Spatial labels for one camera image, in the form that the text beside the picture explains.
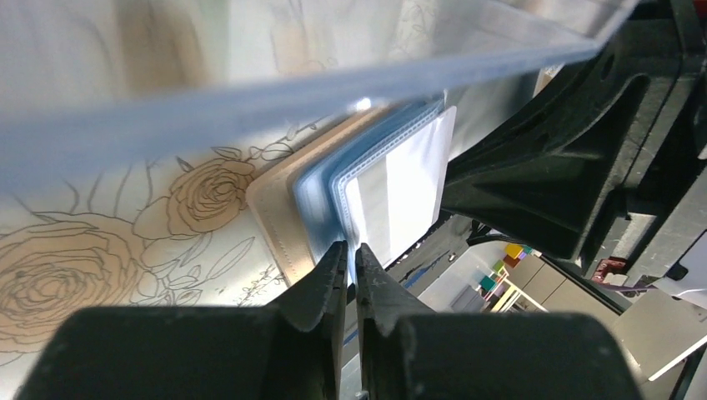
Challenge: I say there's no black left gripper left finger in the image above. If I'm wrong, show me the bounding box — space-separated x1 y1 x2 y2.
18 242 348 399

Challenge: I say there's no floral tablecloth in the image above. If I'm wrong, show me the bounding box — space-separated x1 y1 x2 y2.
0 0 554 368

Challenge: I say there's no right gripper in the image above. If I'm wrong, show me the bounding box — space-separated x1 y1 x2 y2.
442 1 706 288

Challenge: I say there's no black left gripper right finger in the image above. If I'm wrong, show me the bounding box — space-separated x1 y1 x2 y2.
355 245 641 399

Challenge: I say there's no clear plastic card box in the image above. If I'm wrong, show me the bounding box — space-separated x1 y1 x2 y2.
1 1 635 193

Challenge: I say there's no beige card holder wallet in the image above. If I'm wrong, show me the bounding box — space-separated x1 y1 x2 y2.
246 97 457 285

